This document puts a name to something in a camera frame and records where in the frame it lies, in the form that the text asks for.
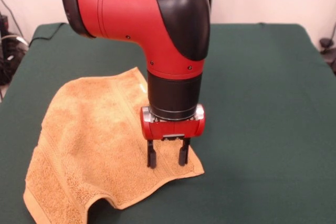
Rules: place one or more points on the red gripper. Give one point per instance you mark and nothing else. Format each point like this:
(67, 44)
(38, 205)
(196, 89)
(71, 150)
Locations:
(173, 129)

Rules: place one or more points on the orange terry towel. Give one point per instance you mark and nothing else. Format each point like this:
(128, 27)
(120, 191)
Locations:
(92, 142)

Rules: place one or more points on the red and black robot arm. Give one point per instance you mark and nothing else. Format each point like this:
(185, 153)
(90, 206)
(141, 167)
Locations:
(157, 24)

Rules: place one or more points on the dark green table cloth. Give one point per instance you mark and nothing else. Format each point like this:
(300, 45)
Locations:
(262, 103)

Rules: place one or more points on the black box with red light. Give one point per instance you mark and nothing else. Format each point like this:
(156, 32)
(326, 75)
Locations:
(4, 22)

